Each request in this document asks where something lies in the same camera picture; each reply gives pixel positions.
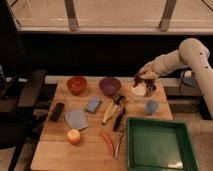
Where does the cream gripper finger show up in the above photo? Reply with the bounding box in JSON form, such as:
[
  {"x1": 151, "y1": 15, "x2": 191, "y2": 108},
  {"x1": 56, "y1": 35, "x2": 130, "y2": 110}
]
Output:
[{"x1": 141, "y1": 71, "x2": 158, "y2": 80}]

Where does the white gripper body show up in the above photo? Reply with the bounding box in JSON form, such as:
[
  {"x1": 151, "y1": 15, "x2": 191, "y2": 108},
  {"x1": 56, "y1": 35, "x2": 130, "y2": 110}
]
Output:
[{"x1": 138, "y1": 55, "x2": 175, "y2": 76}]

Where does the dark grape bunch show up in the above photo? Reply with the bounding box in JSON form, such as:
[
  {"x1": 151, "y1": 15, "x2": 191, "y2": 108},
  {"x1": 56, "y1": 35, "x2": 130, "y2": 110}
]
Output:
[{"x1": 133, "y1": 74, "x2": 156, "y2": 92}]

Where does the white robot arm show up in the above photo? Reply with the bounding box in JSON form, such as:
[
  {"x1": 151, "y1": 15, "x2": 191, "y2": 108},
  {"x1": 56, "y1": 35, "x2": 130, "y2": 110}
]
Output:
[{"x1": 138, "y1": 38, "x2": 213, "y2": 118}]

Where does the small metal cup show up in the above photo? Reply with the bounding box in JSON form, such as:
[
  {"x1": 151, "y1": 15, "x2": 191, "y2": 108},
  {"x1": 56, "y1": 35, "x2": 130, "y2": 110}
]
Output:
[{"x1": 146, "y1": 84, "x2": 156, "y2": 97}]

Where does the white paper cup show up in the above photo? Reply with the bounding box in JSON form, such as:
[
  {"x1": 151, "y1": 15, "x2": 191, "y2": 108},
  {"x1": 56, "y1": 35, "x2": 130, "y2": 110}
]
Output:
[{"x1": 131, "y1": 85, "x2": 146, "y2": 101}]

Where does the blue plastic cup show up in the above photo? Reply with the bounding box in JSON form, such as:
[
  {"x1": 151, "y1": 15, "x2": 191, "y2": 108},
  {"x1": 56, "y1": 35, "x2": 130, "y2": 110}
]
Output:
[{"x1": 145, "y1": 100, "x2": 159, "y2": 115}]

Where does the blue bowl with dark rim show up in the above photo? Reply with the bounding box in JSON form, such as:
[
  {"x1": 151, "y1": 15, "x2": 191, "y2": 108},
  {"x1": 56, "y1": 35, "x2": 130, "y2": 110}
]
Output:
[{"x1": 180, "y1": 70, "x2": 196, "y2": 87}]

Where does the purple bowl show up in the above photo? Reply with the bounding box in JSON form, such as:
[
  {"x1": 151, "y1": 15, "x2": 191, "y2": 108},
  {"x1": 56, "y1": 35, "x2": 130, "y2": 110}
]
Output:
[{"x1": 99, "y1": 77, "x2": 121, "y2": 97}]

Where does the yellow banana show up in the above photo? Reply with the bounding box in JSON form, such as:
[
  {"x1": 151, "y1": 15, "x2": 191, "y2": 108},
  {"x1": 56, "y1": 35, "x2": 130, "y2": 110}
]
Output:
[{"x1": 102, "y1": 102, "x2": 118, "y2": 124}]

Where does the blue sponge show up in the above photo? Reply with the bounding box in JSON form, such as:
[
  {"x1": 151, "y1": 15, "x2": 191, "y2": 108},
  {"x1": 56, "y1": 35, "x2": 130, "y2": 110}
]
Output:
[{"x1": 85, "y1": 96, "x2": 101, "y2": 113}]

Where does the green plastic tray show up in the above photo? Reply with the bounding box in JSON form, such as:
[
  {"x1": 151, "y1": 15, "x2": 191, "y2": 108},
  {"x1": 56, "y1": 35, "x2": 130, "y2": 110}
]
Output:
[{"x1": 126, "y1": 117, "x2": 200, "y2": 171}]

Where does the red-orange bowl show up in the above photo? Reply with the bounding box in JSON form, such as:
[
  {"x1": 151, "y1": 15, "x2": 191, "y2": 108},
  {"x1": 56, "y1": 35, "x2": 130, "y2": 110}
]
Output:
[{"x1": 67, "y1": 76, "x2": 87, "y2": 95}]

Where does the blue-grey cloth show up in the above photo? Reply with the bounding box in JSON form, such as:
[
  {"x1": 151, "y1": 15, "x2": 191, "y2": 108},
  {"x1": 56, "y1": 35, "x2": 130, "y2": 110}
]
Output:
[{"x1": 65, "y1": 109, "x2": 88, "y2": 130}]

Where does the black rectangular block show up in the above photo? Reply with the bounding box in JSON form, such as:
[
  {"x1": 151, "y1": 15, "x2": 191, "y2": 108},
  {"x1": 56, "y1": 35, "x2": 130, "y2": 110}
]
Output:
[{"x1": 50, "y1": 103, "x2": 64, "y2": 122}]

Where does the yellow-red apple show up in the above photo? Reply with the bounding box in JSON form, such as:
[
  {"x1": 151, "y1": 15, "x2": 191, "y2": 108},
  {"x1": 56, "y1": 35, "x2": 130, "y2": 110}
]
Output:
[{"x1": 67, "y1": 129, "x2": 81, "y2": 145}]

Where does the black office chair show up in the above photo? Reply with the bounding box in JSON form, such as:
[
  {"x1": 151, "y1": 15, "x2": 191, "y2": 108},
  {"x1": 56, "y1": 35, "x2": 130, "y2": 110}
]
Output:
[{"x1": 0, "y1": 70, "x2": 46, "y2": 171}]

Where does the black-handled peeler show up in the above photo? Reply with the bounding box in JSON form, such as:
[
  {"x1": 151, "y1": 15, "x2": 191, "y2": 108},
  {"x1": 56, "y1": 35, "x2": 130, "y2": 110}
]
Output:
[{"x1": 113, "y1": 95, "x2": 126, "y2": 105}]

